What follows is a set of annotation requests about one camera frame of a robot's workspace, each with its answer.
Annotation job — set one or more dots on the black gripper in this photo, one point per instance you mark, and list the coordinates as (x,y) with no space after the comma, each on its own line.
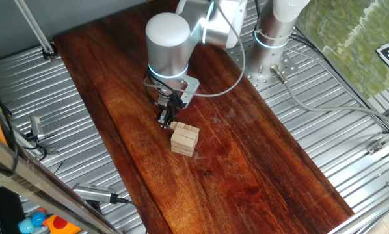
(168,104)

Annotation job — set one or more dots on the pale wooden Jenga block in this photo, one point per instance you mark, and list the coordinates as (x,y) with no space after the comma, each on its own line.
(181,124)
(188,126)
(183,141)
(181,151)
(185,132)
(195,129)
(174,125)

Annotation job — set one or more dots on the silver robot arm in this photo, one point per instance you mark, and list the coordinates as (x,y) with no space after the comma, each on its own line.
(166,48)

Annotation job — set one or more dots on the dark red wooden board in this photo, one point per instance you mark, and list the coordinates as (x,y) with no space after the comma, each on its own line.
(230,162)

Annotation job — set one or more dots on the orange emergency stop box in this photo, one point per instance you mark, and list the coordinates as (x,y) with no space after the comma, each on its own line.
(61,224)

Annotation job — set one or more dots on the aluminium stand pole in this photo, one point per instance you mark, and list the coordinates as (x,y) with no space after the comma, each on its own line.
(35,29)

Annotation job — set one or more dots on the light blue round toy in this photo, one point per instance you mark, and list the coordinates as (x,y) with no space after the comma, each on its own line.
(26,226)

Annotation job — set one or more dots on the black equipment case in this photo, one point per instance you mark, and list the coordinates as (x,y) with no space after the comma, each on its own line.
(2,211)

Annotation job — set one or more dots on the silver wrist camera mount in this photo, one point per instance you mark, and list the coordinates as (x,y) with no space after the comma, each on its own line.
(190,87)

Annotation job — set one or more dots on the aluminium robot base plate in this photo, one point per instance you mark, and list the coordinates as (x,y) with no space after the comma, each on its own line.
(262,84)

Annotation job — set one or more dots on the silver ribbed camera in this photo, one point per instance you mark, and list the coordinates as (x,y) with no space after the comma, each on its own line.
(92,192)

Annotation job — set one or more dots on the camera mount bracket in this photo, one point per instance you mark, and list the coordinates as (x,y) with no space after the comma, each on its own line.
(93,205)

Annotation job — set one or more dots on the small grey camera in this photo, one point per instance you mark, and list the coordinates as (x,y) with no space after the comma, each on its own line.
(36,126)

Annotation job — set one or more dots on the steel frame bar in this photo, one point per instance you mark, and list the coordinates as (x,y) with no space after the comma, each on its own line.
(35,182)

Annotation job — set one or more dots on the aluminium corner bracket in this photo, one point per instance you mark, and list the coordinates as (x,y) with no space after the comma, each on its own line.
(375,148)

